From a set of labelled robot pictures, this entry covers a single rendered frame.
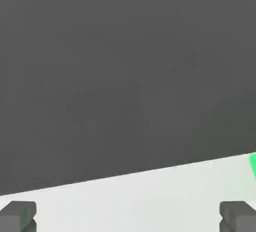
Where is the small green cube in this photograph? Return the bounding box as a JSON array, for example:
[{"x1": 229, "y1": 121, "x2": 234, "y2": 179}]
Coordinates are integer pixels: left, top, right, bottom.
[{"x1": 248, "y1": 152, "x2": 256, "y2": 182}]

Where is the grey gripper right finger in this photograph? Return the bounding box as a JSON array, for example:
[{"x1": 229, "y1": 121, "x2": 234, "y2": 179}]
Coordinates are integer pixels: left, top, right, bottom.
[{"x1": 219, "y1": 200, "x2": 256, "y2": 232}]

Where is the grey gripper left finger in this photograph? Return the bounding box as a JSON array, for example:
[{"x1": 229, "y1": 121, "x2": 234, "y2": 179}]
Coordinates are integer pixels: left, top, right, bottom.
[{"x1": 0, "y1": 200, "x2": 38, "y2": 232}]

